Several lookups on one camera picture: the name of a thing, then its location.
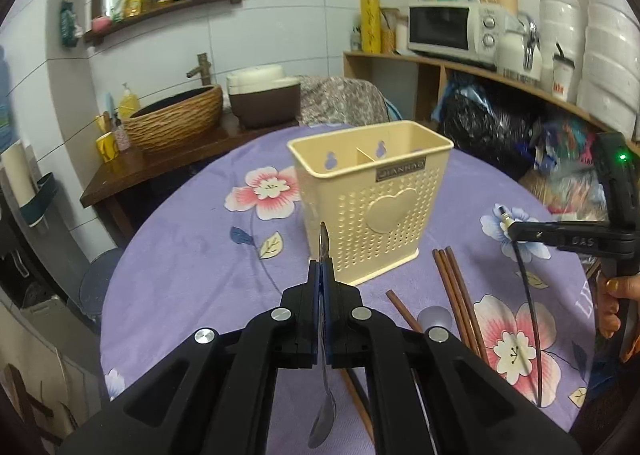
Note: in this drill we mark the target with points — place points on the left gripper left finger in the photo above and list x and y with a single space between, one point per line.
213 394

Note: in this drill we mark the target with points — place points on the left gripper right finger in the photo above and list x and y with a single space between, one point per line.
428 393

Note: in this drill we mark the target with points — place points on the black gold-tipped chopstick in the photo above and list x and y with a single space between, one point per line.
532 318

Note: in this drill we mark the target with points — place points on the right hand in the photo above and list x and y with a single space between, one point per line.
610 293

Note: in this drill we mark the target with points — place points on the colourful snack bags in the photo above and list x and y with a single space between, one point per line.
563 176

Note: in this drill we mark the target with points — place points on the stack of white bowls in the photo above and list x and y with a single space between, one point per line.
609 87

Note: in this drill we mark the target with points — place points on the white paper cup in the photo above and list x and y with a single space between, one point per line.
563 73

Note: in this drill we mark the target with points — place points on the black plastic bag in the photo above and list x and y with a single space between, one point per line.
490 125

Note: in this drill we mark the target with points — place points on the cream plastic cutlery holder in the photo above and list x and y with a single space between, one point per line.
372 189

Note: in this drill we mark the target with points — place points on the wooden counter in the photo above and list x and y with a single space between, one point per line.
135 166

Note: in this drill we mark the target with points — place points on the white microwave oven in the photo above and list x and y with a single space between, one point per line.
462 31

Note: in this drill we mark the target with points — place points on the yellow cup on counter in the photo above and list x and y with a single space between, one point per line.
107 147

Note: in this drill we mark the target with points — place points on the woven basket sink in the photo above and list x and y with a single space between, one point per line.
176 120

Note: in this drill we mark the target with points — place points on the brown white rice cooker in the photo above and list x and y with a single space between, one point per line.
263 96

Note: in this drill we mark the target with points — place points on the yellow soap bottle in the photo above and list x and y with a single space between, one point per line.
128 105

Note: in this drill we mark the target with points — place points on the floral fabric cushion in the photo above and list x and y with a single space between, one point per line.
340 100

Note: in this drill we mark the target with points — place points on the bamboo faucet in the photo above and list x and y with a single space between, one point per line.
202 70

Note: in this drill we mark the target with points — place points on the yellow cylinder canister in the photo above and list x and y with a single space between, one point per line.
370 19

